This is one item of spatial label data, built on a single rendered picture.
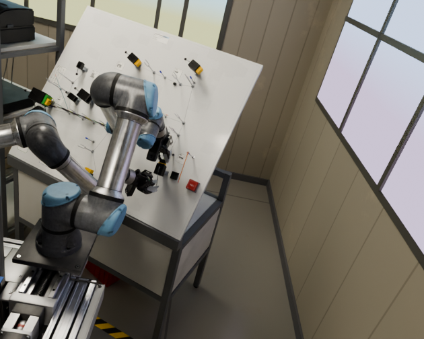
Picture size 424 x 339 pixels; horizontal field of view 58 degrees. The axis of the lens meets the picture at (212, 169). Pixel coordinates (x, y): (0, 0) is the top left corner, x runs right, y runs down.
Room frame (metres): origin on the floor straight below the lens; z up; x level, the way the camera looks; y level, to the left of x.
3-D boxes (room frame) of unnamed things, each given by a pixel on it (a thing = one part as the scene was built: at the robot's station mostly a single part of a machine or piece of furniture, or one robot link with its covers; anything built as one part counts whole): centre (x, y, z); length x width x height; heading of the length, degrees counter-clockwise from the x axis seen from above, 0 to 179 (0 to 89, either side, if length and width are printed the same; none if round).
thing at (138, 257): (1.66, 0.35, 0.60); 0.55 x 0.03 x 0.39; 72
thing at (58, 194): (1.00, 0.45, 1.33); 0.13 x 0.12 x 0.14; 89
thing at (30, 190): (1.83, 0.87, 0.60); 0.55 x 0.02 x 0.39; 72
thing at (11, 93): (2.13, 1.40, 1.09); 0.35 x 0.33 x 0.07; 72
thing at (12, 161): (1.72, 0.62, 0.83); 1.18 x 0.05 x 0.06; 72
